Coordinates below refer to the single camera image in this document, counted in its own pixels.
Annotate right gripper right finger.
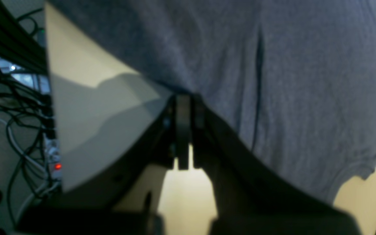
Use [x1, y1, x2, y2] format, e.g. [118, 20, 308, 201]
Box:
[191, 95, 361, 235]

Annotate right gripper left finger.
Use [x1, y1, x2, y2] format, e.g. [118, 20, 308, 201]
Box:
[17, 95, 192, 235]

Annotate white power strip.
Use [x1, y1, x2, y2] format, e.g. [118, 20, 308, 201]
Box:
[43, 134, 62, 183]

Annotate blue grey T-shirt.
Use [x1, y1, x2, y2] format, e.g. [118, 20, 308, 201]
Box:
[50, 0, 376, 203]

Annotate tangled black floor cables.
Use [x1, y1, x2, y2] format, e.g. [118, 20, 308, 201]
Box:
[0, 7, 61, 229]

